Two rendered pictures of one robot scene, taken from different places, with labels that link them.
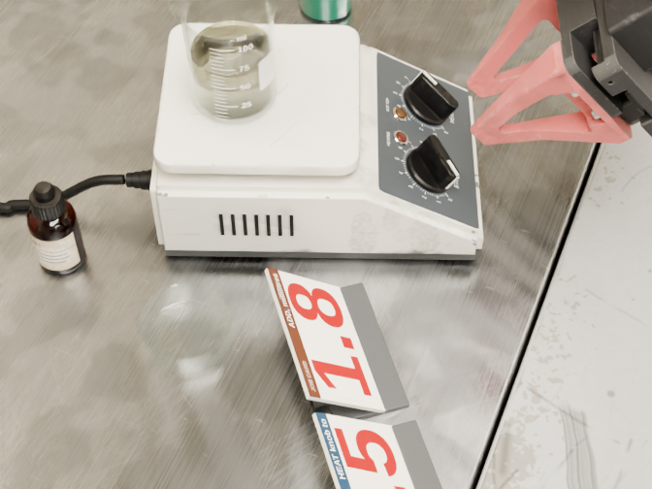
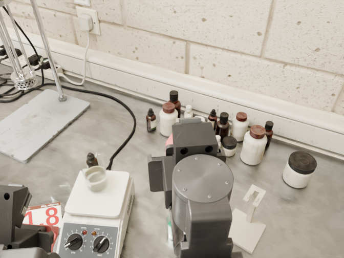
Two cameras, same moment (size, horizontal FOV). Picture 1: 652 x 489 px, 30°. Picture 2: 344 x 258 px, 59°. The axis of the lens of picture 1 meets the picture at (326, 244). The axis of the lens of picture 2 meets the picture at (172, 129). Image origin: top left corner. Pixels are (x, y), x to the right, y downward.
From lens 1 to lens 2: 0.80 m
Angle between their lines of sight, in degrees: 60
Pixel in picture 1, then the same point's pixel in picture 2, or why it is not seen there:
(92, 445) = (42, 177)
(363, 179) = (67, 218)
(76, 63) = not seen: hidden behind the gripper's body
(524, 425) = not seen: outside the picture
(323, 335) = (41, 217)
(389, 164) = (73, 227)
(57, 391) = (58, 171)
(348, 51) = (107, 212)
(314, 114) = (85, 202)
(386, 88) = (103, 229)
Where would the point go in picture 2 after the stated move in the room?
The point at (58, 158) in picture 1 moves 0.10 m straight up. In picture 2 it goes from (125, 168) to (120, 143)
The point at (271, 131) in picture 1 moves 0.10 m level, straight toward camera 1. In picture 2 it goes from (82, 192) to (38, 191)
